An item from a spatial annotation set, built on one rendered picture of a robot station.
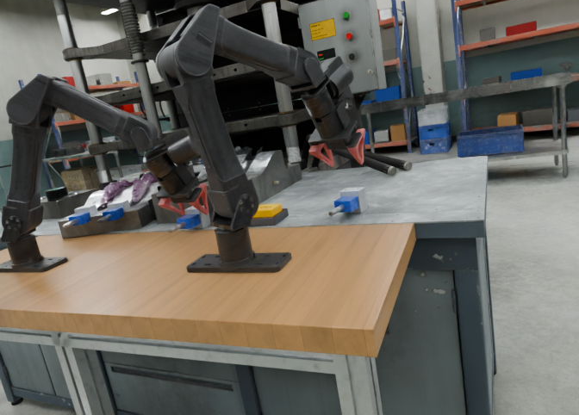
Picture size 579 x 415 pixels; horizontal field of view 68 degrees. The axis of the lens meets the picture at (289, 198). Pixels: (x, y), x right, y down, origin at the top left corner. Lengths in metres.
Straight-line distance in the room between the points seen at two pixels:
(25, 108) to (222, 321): 0.70
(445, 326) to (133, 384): 1.11
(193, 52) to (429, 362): 0.86
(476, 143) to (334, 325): 4.20
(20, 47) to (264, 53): 8.96
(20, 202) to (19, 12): 8.84
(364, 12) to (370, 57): 0.17
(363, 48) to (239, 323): 1.43
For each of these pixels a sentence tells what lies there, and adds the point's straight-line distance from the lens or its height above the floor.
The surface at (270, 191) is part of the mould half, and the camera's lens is 1.37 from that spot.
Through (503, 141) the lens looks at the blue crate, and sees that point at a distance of 4.69.
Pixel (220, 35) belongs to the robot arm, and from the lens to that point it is 0.79.
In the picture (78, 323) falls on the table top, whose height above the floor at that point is 0.78.
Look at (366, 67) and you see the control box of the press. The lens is 1.86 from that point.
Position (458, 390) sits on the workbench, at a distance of 1.18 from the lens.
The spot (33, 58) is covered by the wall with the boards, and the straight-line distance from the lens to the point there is 9.77.
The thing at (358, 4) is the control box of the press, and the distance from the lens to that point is 1.89.
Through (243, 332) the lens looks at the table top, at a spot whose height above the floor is 0.78.
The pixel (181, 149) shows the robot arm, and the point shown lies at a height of 1.02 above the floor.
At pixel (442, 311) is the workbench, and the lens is 1.07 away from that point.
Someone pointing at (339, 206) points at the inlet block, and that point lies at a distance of 0.99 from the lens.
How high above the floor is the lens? 1.08
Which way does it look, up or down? 12 degrees down
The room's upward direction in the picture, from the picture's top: 10 degrees counter-clockwise
